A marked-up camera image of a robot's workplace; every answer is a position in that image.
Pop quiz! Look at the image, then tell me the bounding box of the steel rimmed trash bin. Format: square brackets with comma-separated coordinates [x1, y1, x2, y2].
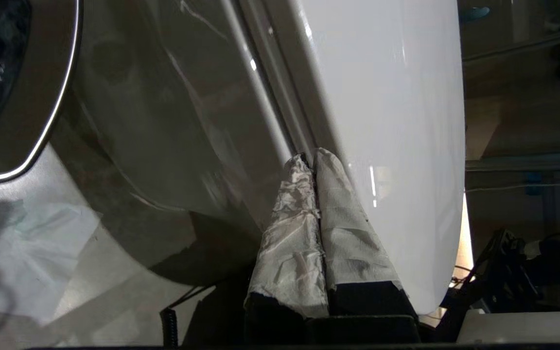
[0, 0, 84, 185]

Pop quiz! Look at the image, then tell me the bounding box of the white toilet lid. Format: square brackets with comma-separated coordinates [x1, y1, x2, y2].
[260, 0, 467, 315]

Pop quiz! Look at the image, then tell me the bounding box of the tissue wrapped left gripper right finger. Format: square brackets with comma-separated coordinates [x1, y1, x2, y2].
[313, 147, 418, 317]

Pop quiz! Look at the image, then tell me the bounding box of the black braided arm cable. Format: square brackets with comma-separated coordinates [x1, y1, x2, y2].
[159, 284, 212, 349]

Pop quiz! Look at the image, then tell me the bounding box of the black robot base hardware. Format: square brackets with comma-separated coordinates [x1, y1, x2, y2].
[435, 227, 560, 347]

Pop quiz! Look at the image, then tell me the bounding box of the white toilet seat ring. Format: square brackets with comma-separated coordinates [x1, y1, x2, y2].
[222, 0, 320, 157]

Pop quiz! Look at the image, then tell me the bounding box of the tissue wrapped left gripper left finger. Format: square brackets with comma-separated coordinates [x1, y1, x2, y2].
[244, 154, 330, 342]

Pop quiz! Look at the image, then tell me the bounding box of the crumpled white floor tissue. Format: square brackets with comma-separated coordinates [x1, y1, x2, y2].
[0, 198, 102, 327]

